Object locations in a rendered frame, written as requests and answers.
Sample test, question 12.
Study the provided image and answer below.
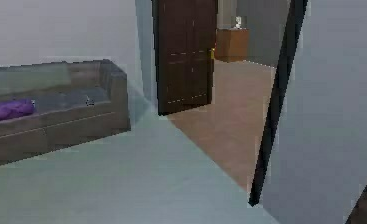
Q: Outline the dark brown room door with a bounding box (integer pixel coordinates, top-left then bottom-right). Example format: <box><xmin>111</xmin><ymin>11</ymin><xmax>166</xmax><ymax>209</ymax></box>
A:
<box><xmin>151</xmin><ymin>0</ymin><xmax>219</xmax><ymax>117</ymax></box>

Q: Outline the orange brown cabinet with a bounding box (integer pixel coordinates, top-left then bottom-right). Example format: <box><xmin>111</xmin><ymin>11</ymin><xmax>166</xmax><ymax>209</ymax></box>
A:
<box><xmin>214</xmin><ymin>27</ymin><xmax>250</xmax><ymax>64</ymax></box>

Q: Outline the grey brown sofa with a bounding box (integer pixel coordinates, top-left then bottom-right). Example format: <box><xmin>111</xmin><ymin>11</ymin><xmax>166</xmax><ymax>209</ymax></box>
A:
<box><xmin>0</xmin><ymin>58</ymin><xmax>132</xmax><ymax>169</ymax></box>

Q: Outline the purple cushion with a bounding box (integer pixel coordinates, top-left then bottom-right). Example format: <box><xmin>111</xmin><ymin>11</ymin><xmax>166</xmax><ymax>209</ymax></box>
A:
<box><xmin>0</xmin><ymin>98</ymin><xmax>37</xmax><ymax>123</ymax></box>

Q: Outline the dark brown furniture corner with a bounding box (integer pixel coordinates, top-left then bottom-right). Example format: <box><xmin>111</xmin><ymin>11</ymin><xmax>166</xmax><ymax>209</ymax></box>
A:
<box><xmin>344</xmin><ymin>171</ymin><xmax>367</xmax><ymax>224</ymax></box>

